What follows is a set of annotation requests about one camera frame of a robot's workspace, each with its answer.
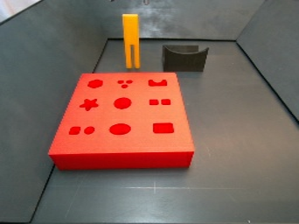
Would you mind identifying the yellow two-pronged peg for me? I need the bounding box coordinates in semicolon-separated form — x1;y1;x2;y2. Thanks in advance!
123;14;141;68

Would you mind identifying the red shape-sorting board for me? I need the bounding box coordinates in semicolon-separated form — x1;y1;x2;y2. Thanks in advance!
49;73;195;170

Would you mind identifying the black curved holder stand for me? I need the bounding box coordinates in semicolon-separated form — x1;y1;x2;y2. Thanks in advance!
163;45;210;72

